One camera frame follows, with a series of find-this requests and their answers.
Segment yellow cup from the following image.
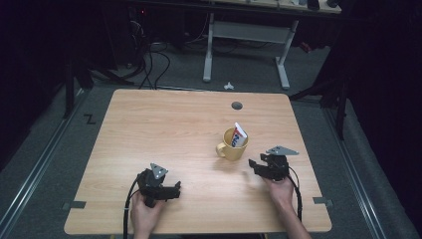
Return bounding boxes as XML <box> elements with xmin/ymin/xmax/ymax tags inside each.
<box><xmin>215</xmin><ymin>126</ymin><xmax>250</xmax><ymax>162</ymax></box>

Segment metal floor rail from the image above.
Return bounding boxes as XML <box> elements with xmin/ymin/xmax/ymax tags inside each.
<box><xmin>0</xmin><ymin>89</ymin><xmax>88</xmax><ymax>239</ymax></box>
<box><xmin>322</xmin><ymin>108</ymin><xmax>389</xmax><ymax>239</ymax></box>

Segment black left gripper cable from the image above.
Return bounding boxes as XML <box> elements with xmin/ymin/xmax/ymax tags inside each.
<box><xmin>122</xmin><ymin>174</ymin><xmax>141</xmax><ymax>239</ymax></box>

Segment grey tape piece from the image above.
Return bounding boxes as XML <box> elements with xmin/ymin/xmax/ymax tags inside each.
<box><xmin>62</xmin><ymin>200</ymin><xmax>87</xmax><ymax>211</ymax></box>
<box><xmin>313</xmin><ymin>196</ymin><xmax>334</xmax><ymax>207</ymax></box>

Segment person's right hand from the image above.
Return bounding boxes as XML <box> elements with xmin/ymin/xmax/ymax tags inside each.
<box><xmin>263</xmin><ymin>175</ymin><xmax>296</xmax><ymax>209</ymax></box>

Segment black stand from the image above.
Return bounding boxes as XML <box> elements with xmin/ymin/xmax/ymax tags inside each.
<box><xmin>62</xmin><ymin>58</ymin><xmax>95</xmax><ymax>120</ymax></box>
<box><xmin>288</xmin><ymin>74</ymin><xmax>351</xmax><ymax>141</ymax></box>

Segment black floor cables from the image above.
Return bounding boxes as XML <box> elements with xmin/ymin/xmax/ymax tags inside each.
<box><xmin>128</xmin><ymin>18</ymin><xmax>172</xmax><ymax>91</ymax></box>

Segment person's left hand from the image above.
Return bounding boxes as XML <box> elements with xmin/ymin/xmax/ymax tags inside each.
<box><xmin>130</xmin><ymin>192</ymin><xmax>167</xmax><ymax>231</ymax></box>

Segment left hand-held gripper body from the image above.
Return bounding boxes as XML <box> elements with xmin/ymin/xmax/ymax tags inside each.
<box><xmin>136</xmin><ymin>162</ymin><xmax>177</xmax><ymax>209</ymax></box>

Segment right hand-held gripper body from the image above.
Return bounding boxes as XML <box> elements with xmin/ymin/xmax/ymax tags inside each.
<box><xmin>257</xmin><ymin>144</ymin><xmax>300</xmax><ymax>182</ymax></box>

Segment white toothpaste tube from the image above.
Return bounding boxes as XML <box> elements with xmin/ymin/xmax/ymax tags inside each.
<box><xmin>230</xmin><ymin>121</ymin><xmax>249</xmax><ymax>148</ymax></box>

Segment white-legged background desk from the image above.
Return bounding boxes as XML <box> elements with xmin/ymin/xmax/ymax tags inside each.
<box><xmin>201</xmin><ymin>0</ymin><xmax>342</xmax><ymax>91</ymax></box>

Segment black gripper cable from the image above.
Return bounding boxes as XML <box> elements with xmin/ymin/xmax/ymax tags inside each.
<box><xmin>122</xmin><ymin>174</ymin><xmax>141</xmax><ymax>239</ymax></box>
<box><xmin>286</xmin><ymin>165</ymin><xmax>304</xmax><ymax>222</ymax></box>

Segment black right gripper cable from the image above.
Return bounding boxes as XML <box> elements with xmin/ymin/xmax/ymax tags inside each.
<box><xmin>286</xmin><ymin>165</ymin><xmax>304</xmax><ymax>222</ymax></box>

